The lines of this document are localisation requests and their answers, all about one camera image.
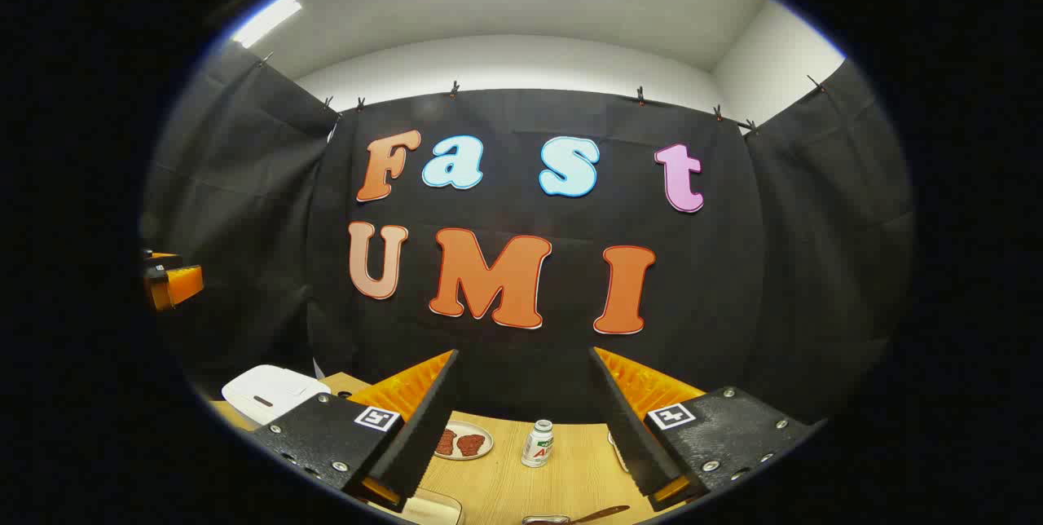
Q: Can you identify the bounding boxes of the row of small cloth clips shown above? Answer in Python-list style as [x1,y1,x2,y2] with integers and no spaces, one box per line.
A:
[259,52,828,137]

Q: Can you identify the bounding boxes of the white green-label drink bottle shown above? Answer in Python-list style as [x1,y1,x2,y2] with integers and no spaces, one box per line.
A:
[521,419,556,469]

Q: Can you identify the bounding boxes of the ceiling light panel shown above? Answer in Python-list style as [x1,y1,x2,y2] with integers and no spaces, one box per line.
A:
[232,0,304,50]

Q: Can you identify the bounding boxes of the white rice cooker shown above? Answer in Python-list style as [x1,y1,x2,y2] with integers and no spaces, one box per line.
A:
[222,364,332,426]

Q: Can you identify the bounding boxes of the clear tray of white rice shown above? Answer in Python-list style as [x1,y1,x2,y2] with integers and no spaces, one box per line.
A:
[399,488,464,525]

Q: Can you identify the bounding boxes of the brown wooden spoon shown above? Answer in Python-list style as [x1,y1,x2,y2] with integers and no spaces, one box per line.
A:
[570,505,632,525]

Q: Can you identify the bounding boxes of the black backdrop cloth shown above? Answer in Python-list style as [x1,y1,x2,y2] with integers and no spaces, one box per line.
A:
[139,44,918,428]

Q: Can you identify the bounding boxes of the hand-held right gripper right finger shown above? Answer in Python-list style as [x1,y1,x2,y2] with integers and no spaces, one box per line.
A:
[588,346,825,515]

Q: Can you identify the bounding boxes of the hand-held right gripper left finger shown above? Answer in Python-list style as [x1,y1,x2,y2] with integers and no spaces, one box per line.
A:
[251,348,461,514]

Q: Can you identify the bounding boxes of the white round plate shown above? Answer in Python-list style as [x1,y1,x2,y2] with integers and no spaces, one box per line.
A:
[434,420,495,461]

